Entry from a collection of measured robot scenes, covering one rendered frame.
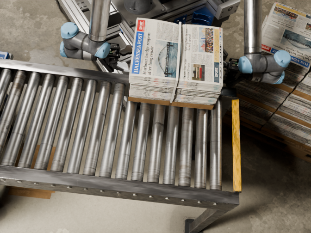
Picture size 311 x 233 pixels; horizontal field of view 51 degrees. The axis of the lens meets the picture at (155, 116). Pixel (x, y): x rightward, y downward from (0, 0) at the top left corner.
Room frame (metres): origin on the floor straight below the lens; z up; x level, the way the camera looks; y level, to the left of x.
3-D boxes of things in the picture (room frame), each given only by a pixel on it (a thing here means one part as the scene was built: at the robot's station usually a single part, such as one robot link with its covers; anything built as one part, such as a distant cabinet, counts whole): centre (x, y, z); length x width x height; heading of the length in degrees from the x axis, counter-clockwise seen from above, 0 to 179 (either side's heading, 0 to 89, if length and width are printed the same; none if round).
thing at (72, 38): (0.92, 0.42, 0.93); 0.11 x 0.08 x 0.11; 75
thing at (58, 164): (0.57, 0.37, 0.77); 0.47 x 0.05 x 0.05; 4
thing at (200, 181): (0.61, -0.22, 0.77); 0.47 x 0.05 x 0.05; 4
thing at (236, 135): (0.61, -0.36, 0.81); 0.43 x 0.03 x 0.02; 4
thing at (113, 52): (0.93, 0.28, 0.83); 0.12 x 0.08 x 0.09; 94
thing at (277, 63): (0.99, -0.49, 0.93); 0.11 x 0.08 x 0.11; 107
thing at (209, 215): (0.37, -0.36, 0.34); 0.06 x 0.06 x 0.68; 4
